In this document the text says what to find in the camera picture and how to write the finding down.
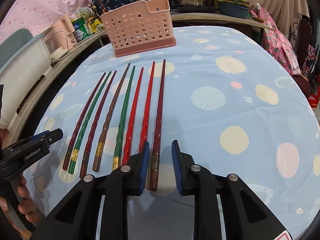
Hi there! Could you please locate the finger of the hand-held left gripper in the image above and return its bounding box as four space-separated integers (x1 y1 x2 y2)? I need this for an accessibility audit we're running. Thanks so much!
29 128 64 145

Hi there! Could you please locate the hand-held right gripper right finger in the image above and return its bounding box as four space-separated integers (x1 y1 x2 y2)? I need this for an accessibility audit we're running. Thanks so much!
171 140 288 240

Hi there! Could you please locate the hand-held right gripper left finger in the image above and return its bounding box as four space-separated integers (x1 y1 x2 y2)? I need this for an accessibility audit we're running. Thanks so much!
30 141 150 240

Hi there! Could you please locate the maroon chopstick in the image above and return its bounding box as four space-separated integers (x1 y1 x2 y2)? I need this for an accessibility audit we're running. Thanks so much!
62 72 107 171
79 70 117 179

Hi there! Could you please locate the green chopstick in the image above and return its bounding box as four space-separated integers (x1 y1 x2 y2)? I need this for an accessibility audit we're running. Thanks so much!
68 71 112 175
112 65 136 172

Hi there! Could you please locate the dark brown chopstick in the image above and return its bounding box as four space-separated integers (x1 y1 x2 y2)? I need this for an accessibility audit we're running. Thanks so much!
149 59 167 191

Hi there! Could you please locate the pink perforated plastic basket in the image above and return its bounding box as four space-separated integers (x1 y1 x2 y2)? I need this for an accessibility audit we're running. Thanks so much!
100 0 177 57

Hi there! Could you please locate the person's left hand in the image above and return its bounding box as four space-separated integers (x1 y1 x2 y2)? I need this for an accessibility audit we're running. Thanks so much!
0 174 47 240

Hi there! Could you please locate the clear box with blue lid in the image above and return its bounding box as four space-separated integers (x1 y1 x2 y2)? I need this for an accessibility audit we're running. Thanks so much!
0 28 53 130

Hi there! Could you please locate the green tin can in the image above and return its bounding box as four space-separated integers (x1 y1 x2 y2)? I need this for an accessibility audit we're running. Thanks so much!
72 17 87 43

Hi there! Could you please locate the pink electric kettle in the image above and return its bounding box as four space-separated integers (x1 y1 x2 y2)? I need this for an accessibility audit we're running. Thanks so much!
59 14 76 48

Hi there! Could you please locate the yellow packet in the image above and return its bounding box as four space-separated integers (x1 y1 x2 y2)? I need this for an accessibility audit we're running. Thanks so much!
90 19 103 33

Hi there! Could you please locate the white green carton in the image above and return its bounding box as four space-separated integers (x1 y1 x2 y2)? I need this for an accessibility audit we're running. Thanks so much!
75 7 94 20

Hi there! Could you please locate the pink spotted curtain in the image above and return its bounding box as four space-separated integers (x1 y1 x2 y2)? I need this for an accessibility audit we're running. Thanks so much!
0 0 103 45

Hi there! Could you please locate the black induction cooker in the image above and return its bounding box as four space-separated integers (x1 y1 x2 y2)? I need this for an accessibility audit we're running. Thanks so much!
177 6 220 13

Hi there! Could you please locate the pink pineapple print cloth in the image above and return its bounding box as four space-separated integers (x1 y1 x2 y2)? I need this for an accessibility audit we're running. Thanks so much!
250 6 300 75

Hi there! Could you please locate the blue bowl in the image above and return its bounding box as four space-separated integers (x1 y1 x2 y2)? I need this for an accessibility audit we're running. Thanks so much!
217 0 250 19

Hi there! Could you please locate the black ornate metal frame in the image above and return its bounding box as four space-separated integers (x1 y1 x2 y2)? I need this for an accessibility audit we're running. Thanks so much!
290 19 316 75

